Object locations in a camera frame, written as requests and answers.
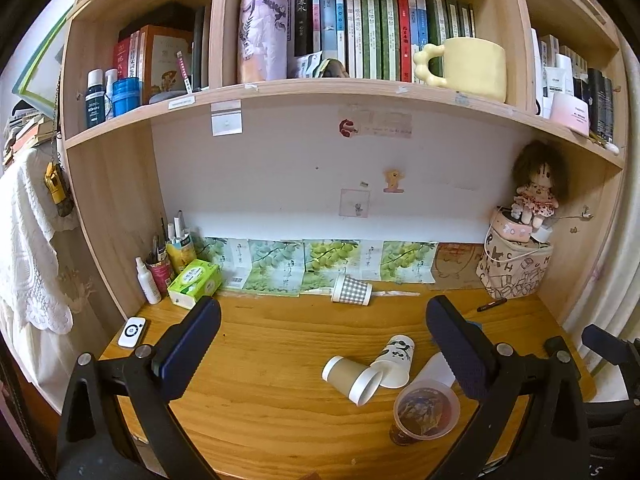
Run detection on small white bottle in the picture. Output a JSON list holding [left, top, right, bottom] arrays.
[[103, 68, 119, 121]]

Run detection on white lace cloth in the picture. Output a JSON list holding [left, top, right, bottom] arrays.
[[0, 147, 75, 335]]

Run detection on white spray bottle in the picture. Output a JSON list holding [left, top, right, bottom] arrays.
[[134, 256, 163, 305]]

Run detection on row of cosmetic boxes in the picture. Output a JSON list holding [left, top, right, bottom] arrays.
[[529, 27, 617, 145]]

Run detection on floral purple cylinder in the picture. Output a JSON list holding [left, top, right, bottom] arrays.
[[237, 0, 290, 84]]

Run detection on yellow mug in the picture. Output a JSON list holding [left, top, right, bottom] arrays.
[[412, 37, 508, 104]]

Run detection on red books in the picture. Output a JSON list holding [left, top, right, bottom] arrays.
[[112, 30, 141, 82]]

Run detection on green framed board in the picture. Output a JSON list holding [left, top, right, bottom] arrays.
[[12, 7, 69, 113]]

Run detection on dark upright books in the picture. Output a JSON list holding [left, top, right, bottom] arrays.
[[191, 4, 213, 92]]

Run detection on yellow bear wall sticker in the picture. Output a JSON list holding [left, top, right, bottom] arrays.
[[382, 168, 406, 194]]

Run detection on brown-haired doll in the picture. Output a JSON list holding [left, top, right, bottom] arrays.
[[509, 139, 569, 232]]

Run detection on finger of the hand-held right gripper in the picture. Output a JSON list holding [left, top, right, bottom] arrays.
[[581, 324, 640, 368]]

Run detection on row of books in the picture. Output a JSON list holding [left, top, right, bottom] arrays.
[[292, 0, 477, 84]]

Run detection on stack of old books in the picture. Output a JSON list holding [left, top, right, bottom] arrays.
[[2, 107, 62, 167]]

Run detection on tan paper cup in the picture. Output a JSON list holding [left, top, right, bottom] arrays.
[[321, 356, 381, 407]]

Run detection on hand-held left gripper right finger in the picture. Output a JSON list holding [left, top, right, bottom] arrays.
[[426, 295, 592, 480]]

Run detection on pink can pen holder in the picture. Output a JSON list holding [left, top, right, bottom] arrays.
[[146, 255, 175, 299]]

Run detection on pink cosmetic jar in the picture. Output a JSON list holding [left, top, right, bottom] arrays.
[[549, 93, 592, 137]]

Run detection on white round device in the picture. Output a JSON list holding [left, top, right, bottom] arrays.
[[118, 317, 148, 349]]

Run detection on clear plastic cup dark print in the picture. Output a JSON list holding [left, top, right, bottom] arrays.
[[391, 379, 461, 447]]

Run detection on pink round box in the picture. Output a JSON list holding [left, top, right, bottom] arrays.
[[492, 205, 534, 242]]

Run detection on orange book box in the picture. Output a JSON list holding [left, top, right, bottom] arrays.
[[138, 24, 194, 106]]

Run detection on panda print paper cup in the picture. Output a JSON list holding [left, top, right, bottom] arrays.
[[369, 335, 416, 389]]

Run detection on yellow-green pen holder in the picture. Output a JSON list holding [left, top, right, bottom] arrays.
[[165, 210, 196, 276]]

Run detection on white wall label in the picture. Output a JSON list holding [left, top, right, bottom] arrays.
[[211, 101, 244, 137]]

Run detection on printed beige storage bag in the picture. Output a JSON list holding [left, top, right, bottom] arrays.
[[475, 220, 555, 301]]

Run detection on yellow toy car keychain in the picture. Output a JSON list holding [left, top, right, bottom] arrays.
[[43, 160, 74, 217]]

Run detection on square clear wall sticker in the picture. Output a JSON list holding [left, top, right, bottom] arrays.
[[339, 188, 371, 218]]

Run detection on white paper card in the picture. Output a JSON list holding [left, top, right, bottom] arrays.
[[409, 351, 457, 391]]

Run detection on brown drawn cardboard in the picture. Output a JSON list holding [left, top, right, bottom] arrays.
[[431, 242, 489, 289]]

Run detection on wooden bookshelf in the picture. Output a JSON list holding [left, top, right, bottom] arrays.
[[54, 0, 632, 326]]

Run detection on blue jar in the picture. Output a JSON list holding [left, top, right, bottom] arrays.
[[111, 77, 141, 118]]

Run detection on checked paper cup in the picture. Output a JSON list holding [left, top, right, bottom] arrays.
[[331, 273, 372, 307]]

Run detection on green tissue pack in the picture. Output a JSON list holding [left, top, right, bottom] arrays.
[[167, 258, 223, 310]]

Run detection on dark teal bottle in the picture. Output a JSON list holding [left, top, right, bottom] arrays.
[[85, 69, 107, 130]]

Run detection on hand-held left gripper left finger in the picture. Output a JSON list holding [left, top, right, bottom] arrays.
[[55, 296, 222, 480]]

